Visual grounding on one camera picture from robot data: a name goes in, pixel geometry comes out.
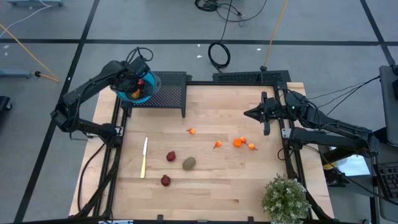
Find black metal table frame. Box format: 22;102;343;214
74;79;335;222

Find brown green kiwi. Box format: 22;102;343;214
182;156;197;171

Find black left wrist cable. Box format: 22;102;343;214
126;46;155;63

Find grey metal stand foot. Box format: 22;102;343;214
0;68;33;78

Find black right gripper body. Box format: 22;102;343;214
261;91;289;136

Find black chair base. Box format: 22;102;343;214
0;95;13;125

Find red orange mango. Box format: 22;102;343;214
130;78;144;100

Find black coiled floor cable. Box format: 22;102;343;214
207;0;233;70

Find green white potted plant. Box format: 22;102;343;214
262;173;312;224

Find black tangled cable bundle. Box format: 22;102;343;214
195;0;268;27

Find thick yellow hanging cable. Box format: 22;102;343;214
262;0;289;72

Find blue grey collapsible colander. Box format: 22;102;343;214
111;70;162;105

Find white paper sheet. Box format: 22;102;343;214
329;154;371;177

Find grey open laptop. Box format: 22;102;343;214
371;64;398;223

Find knife with yellow handle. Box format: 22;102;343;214
139;136;149;179

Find thin black laptop cables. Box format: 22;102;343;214
307;75;382;121

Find grey metal stand base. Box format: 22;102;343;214
8;0;65;8

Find yellow cable with black plug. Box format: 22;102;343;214
0;23;62;83

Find black perforated metal shelf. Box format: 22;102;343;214
212;70;292;91
119;70;193;118

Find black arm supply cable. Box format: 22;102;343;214
76;144;105;214

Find white floor cable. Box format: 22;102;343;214
0;0;52;30

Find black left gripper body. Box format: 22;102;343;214
116;57;150;90

